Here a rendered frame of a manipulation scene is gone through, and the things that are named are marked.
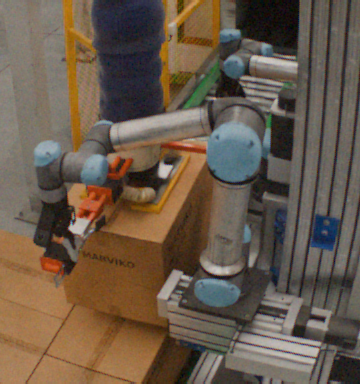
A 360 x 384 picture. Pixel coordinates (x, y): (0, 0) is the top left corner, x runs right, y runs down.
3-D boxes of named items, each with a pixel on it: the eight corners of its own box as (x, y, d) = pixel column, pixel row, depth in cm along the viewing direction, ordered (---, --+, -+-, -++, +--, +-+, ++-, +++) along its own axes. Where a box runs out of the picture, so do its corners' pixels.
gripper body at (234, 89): (215, 102, 235) (215, 72, 228) (221, 91, 242) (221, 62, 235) (236, 105, 234) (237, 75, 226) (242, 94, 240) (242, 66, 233)
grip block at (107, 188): (96, 186, 216) (95, 170, 213) (124, 191, 214) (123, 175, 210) (86, 201, 210) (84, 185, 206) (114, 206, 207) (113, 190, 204)
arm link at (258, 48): (261, 72, 216) (232, 64, 221) (274, 61, 224) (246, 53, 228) (262, 52, 211) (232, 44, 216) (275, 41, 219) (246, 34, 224)
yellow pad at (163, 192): (164, 154, 249) (163, 143, 246) (190, 158, 246) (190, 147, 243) (130, 209, 222) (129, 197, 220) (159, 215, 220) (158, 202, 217)
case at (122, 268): (121, 210, 288) (115, 128, 265) (214, 227, 278) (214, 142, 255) (66, 302, 241) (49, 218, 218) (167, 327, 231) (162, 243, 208)
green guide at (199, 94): (230, 38, 464) (230, 27, 458) (244, 40, 461) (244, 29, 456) (145, 152, 342) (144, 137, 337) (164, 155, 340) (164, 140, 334)
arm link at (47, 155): (56, 156, 159) (27, 153, 160) (61, 193, 165) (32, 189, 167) (67, 139, 165) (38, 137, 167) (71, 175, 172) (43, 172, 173)
